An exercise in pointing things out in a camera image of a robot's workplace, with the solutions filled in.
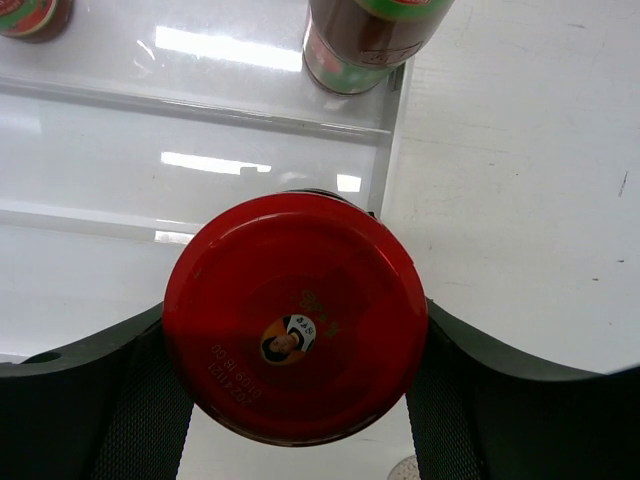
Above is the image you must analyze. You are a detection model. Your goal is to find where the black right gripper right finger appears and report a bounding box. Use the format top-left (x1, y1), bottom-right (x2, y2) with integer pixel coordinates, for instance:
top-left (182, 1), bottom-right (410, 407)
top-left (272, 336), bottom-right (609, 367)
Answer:
top-left (406, 301), bottom-right (639, 480)

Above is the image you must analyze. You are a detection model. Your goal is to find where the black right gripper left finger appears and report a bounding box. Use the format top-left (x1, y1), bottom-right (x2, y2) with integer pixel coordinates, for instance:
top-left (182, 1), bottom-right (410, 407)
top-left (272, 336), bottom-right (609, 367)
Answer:
top-left (1, 305), bottom-right (194, 479)

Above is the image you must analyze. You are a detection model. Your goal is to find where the red-lid sauce jar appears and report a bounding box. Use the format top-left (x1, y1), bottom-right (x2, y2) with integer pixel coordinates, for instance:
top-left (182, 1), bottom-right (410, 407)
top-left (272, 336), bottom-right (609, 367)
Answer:
top-left (162, 189), bottom-right (428, 447)

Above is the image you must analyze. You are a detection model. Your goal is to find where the tall sauce bottle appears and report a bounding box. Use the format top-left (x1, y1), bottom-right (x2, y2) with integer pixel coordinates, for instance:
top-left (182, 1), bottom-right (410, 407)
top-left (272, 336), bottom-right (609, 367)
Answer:
top-left (303, 0), bottom-right (453, 95)
top-left (1, 0), bottom-right (74, 43)

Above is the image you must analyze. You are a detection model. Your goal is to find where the right white shaker bottle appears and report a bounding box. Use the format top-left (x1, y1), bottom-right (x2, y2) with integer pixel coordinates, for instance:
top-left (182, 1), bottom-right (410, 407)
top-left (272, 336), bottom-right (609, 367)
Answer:
top-left (387, 455), bottom-right (420, 480)

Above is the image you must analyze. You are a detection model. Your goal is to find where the white tiered organizer tray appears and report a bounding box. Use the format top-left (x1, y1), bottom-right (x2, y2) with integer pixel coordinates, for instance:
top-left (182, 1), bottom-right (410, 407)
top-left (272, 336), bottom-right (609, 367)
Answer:
top-left (1, 1), bottom-right (413, 479)

